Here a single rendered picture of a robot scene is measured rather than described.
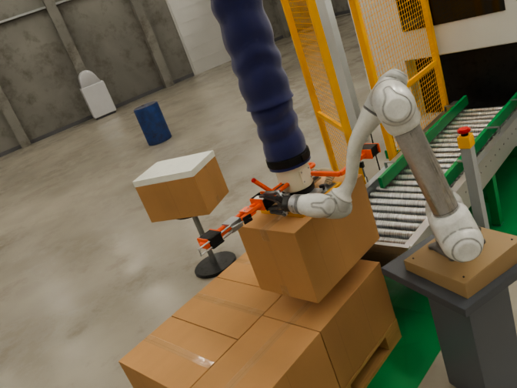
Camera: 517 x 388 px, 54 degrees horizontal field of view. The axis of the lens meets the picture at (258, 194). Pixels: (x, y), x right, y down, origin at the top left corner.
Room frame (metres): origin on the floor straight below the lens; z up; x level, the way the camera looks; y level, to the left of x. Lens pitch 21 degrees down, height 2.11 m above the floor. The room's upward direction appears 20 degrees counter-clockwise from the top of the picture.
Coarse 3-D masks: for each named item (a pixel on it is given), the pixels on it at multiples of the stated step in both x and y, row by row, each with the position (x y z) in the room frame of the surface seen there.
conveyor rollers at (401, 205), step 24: (456, 120) 4.05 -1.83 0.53; (480, 120) 3.82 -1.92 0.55; (432, 144) 3.70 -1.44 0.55; (456, 144) 3.54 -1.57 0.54; (408, 168) 3.48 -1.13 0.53; (384, 192) 3.18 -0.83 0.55; (408, 192) 3.11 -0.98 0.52; (384, 216) 2.87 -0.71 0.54; (408, 216) 2.75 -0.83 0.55; (384, 240) 2.59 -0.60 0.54
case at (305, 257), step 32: (352, 192) 2.36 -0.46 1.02; (256, 224) 2.29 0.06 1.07; (288, 224) 2.16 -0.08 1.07; (320, 224) 2.16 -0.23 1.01; (352, 224) 2.31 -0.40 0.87; (256, 256) 2.30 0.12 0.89; (288, 256) 2.12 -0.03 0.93; (320, 256) 2.12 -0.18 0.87; (352, 256) 2.26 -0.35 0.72; (288, 288) 2.18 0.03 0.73; (320, 288) 2.08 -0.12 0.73
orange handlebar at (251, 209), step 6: (312, 162) 2.47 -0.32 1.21; (312, 168) 2.45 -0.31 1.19; (312, 174) 2.34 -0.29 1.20; (318, 174) 2.31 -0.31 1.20; (324, 174) 2.28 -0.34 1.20; (330, 174) 2.25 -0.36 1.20; (336, 174) 2.22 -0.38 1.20; (342, 174) 2.21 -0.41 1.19; (276, 186) 2.33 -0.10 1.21; (282, 186) 2.30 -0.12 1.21; (288, 186) 2.32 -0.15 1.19; (252, 204) 2.22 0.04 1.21; (258, 204) 2.19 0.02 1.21; (240, 210) 2.18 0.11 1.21; (246, 210) 2.15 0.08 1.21; (252, 210) 2.15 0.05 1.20; (240, 216) 2.15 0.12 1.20; (222, 228) 2.08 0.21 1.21; (228, 228) 2.05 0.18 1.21; (222, 234) 2.02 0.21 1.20; (204, 246) 1.97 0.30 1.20
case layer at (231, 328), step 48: (240, 288) 2.65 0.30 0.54; (336, 288) 2.30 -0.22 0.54; (384, 288) 2.38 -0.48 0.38; (192, 336) 2.35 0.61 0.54; (240, 336) 2.20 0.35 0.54; (288, 336) 2.06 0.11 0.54; (336, 336) 2.07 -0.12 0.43; (144, 384) 2.23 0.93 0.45; (192, 384) 1.97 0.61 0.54; (240, 384) 1.85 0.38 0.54; (288, 384) 1.82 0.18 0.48; (336, 384) 1.99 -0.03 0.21
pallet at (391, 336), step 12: (396, 324) 2.38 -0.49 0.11; (384, 336) 2.29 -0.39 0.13; (396, 336) 2.36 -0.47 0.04; (384, 348) 2.33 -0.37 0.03; (372, 360) 2.27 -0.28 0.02; (384, 360) 2.25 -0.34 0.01; (360, 372) 2.22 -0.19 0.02; (372, 372) 2.19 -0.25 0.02; (348, 384) 2.04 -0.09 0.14; (360, 384) 2.13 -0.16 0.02
